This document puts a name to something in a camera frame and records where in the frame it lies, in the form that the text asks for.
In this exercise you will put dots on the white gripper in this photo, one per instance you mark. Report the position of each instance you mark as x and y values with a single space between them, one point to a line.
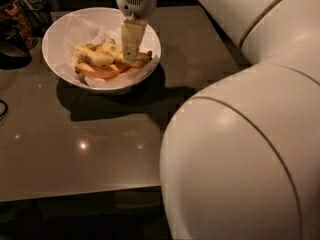
137 0

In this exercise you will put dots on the spotted yellow banana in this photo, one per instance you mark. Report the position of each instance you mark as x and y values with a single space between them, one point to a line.
83 52
116 52

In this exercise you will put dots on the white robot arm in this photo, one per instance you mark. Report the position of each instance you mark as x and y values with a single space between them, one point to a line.
240 160

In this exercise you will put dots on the white bowl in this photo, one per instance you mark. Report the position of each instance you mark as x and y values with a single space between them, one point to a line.
53 42

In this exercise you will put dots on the white paper liner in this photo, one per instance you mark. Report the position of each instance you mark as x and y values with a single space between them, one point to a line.
81 31

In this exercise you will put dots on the patterned brown jar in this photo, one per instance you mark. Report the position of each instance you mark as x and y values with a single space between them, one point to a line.
12 14

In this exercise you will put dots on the black kettle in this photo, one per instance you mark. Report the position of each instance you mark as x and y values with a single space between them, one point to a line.
13 51

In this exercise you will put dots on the black wire rack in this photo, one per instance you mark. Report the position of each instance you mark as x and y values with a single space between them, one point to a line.
38 12

